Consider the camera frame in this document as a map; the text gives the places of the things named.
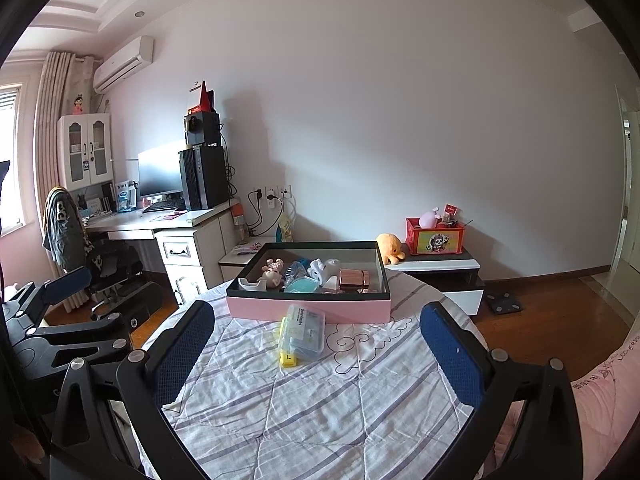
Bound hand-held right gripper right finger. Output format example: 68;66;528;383
419;301;596;480

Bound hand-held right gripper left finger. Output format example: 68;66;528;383
50;300;216;480

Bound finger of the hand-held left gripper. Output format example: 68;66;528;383
2;266;93;333
15;312;126;348

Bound rose gold case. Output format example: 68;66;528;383
338;269;371;291

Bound clear floss box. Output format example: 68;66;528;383
277;304;326;366

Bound pink storage box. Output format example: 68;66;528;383
226;241;392;323

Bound silver astronaut figure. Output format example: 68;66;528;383
307;257;341;286

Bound black office chair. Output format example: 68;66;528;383
42;186;163;331

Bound grey jacket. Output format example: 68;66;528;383
42;186;88;271

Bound black bathroom scale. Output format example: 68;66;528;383
486;292;523;315

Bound white black low cabinet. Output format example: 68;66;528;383
385;246;486;316

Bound white desk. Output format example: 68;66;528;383
82;199;241;306

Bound blue box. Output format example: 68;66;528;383
115;180;137;212

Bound white side table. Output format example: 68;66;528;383
217;237;281;286

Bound red crate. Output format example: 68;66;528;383
405;217;466;256

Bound yellow octopus plush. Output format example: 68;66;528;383
376;233;407;266

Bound black monitor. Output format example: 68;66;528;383
137;141;186;198

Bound pink blanket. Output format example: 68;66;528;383
500;332;640;480

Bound black computer tower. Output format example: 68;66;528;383
179;146;230;211

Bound black speaker box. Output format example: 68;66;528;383
183;111;221;148

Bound white air conditioner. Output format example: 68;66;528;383
92;35;155;94

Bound red paper bag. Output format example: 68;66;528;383
189;80;216;114

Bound white door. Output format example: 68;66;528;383
607;85;640;281

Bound white wall cabinet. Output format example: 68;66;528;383
56;112;113;192

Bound black power cables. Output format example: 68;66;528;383
247;190;281;237

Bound white wall sockets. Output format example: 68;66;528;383
249;186;292;201

